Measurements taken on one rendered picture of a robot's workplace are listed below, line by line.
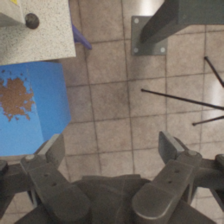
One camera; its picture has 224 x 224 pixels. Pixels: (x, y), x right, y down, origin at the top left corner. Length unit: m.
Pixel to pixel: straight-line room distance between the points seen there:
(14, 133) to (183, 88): 1.32
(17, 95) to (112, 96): 0.78
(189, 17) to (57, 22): 0.45
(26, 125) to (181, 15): 0.84
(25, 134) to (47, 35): 0.54
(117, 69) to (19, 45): 0.86
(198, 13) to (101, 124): 1.18
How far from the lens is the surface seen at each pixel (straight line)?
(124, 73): 1.41
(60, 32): 0.70
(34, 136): 0.98
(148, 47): 1.44
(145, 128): 1.55
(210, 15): 0.58
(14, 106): 0.97
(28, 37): 0.74
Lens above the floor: 1.41
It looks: 75 degrees down
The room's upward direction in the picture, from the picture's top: 178 degrees clockwise
